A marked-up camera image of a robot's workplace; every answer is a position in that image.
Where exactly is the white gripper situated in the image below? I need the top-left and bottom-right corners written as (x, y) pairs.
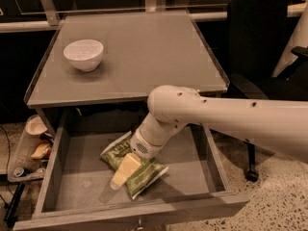
top-left (110, 128), bottom-right (162, 191)

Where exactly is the green jalapeno chip bag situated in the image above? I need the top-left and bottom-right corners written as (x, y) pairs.
top-left (100, 132), bottom-right (168, 199)

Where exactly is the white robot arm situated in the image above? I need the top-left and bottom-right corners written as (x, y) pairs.
top-left (110, 78), bottom-right (308, 193)

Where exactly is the open grey top drawer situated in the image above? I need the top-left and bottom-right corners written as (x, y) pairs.
top-left (13, 109), bottom-right (248, 231)

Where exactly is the grey cabinet with counter top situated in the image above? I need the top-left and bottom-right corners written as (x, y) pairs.
top-left (25, 11), bottom-right (229, 132)

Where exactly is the clear plastic bin of items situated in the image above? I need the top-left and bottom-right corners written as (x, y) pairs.
top-left (8, 115), bottom-right (54, 183)

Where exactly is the white ceramic bowl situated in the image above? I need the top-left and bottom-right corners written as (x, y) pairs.
top-left (64, 39), bottom-right (104, 72)

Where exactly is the black floor stand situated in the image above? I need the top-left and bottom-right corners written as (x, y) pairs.
top-left (4, 183), bottom-right (25, 228)

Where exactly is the metal railing with posts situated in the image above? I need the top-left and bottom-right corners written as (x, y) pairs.
top-left (0, 0), bottom-right (308, 34)

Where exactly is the black office chair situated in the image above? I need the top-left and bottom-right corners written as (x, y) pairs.
top-left (224, 0), bottom-right (305, 182)

